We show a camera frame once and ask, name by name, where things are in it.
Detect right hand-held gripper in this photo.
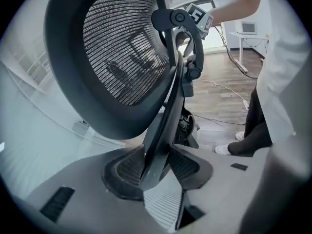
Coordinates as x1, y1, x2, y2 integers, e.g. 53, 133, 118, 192
175, 2, 214, 58

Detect white cable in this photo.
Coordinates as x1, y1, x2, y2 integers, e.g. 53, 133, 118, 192
195, 78, 249, 107

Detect white boxy monitor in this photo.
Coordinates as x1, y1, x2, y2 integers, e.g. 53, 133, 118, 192
240, 21, 258, 36

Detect glass partition with white blinds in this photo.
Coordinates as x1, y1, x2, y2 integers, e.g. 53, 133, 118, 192
0, 20, 127, 187

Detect thin black cable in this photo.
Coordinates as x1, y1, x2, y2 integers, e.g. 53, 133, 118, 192
213, 24, 259, 79

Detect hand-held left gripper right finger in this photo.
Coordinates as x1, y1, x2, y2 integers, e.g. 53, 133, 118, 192
168, 144, 270, 234

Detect person's black trousers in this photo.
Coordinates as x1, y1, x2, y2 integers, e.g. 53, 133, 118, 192
227, 83, 273, 157

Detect long black floor cable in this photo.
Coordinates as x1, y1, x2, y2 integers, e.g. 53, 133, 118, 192
192, 113, 247, 127

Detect person's right forearm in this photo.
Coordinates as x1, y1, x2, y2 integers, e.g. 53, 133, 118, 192
209, 0, 263, 25

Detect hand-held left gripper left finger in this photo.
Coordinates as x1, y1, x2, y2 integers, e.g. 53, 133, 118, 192
26, 144, 171, 234

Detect black office chair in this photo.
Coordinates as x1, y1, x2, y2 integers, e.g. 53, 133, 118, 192
43, 0, 205, 196

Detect person in white coat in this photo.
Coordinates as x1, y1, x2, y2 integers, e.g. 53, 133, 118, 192
237, 0, 312, 146

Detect white standing desk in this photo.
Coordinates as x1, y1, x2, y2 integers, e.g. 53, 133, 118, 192
228, 31, 271, 74

